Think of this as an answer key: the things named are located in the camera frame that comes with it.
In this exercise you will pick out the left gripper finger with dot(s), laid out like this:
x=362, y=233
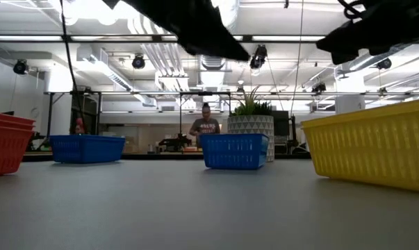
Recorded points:
x=212, y=45

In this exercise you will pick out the black ceiling spotlight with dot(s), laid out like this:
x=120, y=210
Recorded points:
x=258, y=57
x=138, y=62
x=319, y=87
x=19, y=67
x=384, y=64

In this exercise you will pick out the person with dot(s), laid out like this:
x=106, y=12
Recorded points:
x=205, y=125

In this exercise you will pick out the blue plastic basket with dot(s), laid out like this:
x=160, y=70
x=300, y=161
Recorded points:
x=233, y=152
x=87, y=149

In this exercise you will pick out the white patterned plant pot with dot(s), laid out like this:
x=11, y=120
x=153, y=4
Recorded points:
x=251, y=125

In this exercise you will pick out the black overhead beam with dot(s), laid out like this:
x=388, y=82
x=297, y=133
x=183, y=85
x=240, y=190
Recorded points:
x=125, y=39

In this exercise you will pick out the green potted plant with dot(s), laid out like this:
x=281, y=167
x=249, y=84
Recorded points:
x=251, y=107

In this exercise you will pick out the red plastic basket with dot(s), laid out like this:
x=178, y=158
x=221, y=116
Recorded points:
x=7, y=118
x=7, y=125
x=4, y=152

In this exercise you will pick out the black background robot arm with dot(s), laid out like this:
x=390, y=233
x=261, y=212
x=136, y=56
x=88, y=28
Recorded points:
x=174, y=142

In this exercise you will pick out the yellow plastic basket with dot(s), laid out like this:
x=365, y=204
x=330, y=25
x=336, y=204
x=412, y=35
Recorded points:
x=369, y=149

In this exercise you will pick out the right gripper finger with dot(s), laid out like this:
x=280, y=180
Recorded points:
x=344, y=43

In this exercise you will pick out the black monitor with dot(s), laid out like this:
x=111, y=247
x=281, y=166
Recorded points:
x=280, y=123

